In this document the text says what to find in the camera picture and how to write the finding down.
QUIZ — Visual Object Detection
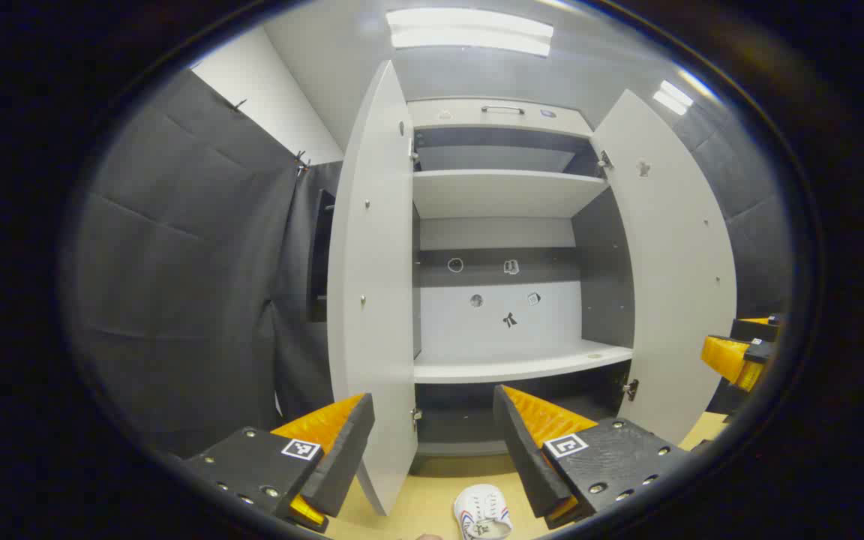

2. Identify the white cabinet drawer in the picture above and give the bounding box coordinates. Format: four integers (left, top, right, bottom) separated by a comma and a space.
408, 97, 594, 140

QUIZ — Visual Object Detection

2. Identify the white cabinet shelf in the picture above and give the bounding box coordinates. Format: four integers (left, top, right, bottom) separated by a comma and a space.
413, 339, 634, 385
412, 169, 611, 220

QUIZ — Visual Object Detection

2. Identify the black backdrop cloth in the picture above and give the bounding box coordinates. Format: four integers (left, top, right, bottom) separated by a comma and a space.
273, 159, 344, 422

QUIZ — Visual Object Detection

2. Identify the white and grey shoe cabinet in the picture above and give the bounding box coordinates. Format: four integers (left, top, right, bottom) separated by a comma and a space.
406, 97, 637, 477

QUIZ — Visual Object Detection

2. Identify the large ceiling light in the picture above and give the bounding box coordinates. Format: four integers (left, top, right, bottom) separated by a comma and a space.
385, 7, 554, 58

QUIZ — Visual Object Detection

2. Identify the white canvas shoe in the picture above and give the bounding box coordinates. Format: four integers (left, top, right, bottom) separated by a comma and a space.
453, 484, 514, 540

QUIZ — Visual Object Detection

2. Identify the white shoe cabinet door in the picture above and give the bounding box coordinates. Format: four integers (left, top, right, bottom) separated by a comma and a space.
327, 60, 422, 517
589, 90, 738, 445

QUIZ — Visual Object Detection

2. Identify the small ceiling light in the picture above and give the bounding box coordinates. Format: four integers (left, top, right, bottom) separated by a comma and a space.
653, 80, 695, 116

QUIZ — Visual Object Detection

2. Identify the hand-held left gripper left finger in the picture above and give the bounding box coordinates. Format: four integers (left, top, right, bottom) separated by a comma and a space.
183, 392, 376, 535

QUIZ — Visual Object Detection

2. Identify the dark quilted cloth panel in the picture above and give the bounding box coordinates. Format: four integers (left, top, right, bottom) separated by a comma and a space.
72, 69, 302, 458
691, 105, 794, 323

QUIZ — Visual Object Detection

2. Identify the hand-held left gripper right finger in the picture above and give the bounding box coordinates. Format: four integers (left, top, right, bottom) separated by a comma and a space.
493, 385, 692, 530

